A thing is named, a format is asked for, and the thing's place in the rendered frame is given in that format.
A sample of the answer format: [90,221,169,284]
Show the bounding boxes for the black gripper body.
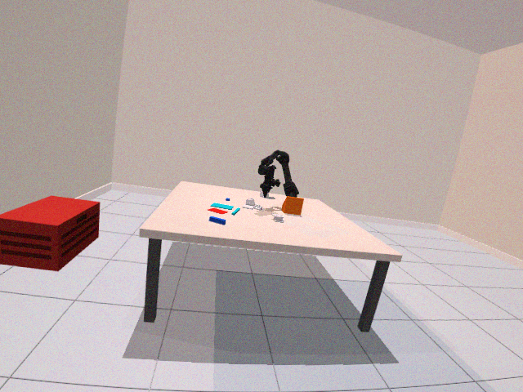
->
[260,175,275,189]

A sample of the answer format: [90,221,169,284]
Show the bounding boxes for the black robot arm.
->
[258,150,299,198]

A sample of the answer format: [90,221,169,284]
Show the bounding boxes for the cyan flat rectangular plate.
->
[210,203,233,210]

